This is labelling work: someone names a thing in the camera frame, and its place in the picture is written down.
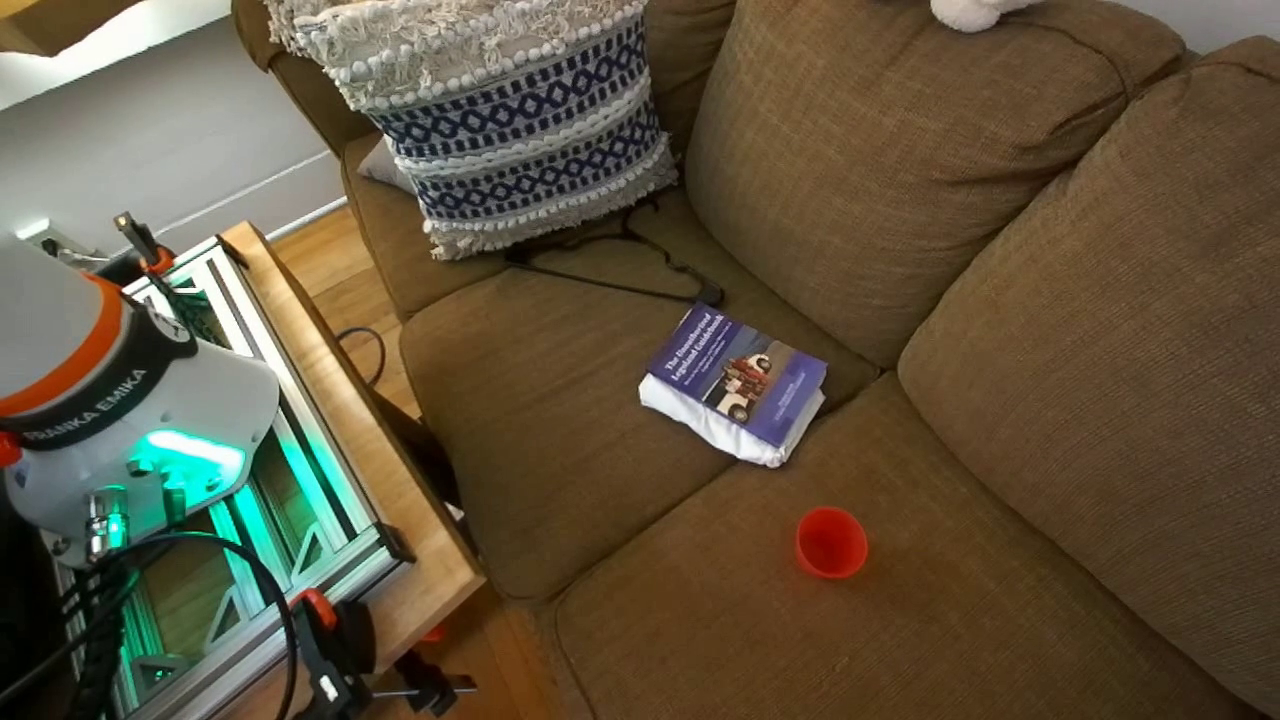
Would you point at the purple cover paperback book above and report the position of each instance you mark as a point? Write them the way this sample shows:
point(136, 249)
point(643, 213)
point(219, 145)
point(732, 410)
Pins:
point(741, 381)

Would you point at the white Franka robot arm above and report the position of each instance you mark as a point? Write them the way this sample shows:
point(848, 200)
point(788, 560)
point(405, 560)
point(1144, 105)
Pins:
point(80, 345)

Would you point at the aluminium profile frame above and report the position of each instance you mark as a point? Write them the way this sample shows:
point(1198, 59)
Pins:
point(335, 504)

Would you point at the small orange black clamp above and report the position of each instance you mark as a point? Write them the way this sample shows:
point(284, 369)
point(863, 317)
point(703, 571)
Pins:
point(147, 245)

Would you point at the wooden side table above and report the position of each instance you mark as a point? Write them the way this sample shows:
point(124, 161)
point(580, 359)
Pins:
point(386, 495)

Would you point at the tan wooden shelf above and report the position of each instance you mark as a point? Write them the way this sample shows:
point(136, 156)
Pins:
point(53, 23)

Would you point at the brown seat cushion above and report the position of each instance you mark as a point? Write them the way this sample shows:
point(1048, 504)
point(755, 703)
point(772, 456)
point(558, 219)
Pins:
point(534, 402)
point(932, 612)

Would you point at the blue white patterned pillow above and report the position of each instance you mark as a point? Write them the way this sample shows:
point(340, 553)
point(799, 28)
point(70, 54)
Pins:
point(534, 134)

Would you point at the red plastic cup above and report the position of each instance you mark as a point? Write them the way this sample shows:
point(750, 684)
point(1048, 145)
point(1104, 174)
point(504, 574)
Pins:
point(832, 546)

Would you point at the large orange black clamp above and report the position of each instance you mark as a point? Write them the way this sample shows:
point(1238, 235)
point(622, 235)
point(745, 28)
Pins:
point(335, 652)

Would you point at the white plush toy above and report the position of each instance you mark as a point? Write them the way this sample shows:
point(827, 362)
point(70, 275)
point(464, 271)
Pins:
point(972, 8)

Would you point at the tall brown back cushion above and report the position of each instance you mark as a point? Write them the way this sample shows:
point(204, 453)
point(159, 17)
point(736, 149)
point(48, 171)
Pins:
point(1133, 345)

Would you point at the wide brown back cushion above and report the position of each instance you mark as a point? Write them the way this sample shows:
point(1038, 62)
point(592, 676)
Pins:
point(864, 174)

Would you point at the brown fabric sofa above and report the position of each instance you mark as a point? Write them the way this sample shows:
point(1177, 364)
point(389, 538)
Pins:
point(402, 252)

